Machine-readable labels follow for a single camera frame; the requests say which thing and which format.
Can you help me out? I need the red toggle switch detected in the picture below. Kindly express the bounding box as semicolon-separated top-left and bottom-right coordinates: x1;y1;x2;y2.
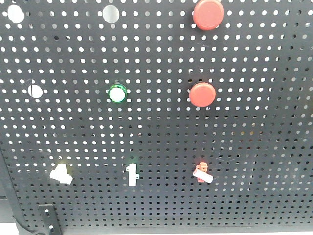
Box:
193;162;214;184

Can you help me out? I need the left black clamp bracket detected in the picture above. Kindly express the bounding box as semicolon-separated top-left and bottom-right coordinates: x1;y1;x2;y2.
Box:
38;204;62;235

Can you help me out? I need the green-white toggle switch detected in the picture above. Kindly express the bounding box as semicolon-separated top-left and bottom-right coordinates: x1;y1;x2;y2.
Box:
126;163;139;187

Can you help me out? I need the yellow toggle switch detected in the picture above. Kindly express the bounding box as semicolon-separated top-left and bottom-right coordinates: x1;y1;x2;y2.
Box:
49;164;73;185

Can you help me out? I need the lower red mushroom button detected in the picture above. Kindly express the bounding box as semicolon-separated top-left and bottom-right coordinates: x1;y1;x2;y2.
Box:
189;82;216;107

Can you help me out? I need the upper red mushroom button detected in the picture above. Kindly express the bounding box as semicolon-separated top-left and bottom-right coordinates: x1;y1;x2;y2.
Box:
193;0;224;31

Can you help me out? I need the green round indicator button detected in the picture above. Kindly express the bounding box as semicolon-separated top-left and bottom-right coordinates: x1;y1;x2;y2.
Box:
108;83;127;103

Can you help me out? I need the black perforated pegboard panel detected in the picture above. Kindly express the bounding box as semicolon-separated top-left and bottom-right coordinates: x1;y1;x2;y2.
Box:
0;0;313;235

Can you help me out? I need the red mushroom button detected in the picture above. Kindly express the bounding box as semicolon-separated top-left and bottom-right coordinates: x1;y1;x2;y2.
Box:
193;0;224;31
189;82;216;107

